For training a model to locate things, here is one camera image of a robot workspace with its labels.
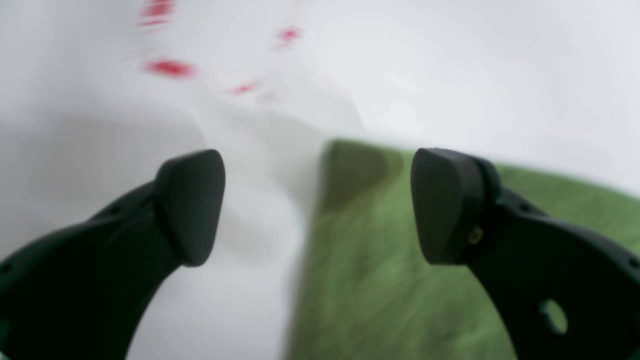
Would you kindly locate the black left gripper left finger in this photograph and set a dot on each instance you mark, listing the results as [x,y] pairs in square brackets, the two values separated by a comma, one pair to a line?
[80,292]

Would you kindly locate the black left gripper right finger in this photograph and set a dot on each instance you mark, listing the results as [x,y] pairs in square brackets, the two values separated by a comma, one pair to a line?
[562,291]

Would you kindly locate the green T-shirt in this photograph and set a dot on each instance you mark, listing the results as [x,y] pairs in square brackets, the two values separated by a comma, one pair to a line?
[368,293]

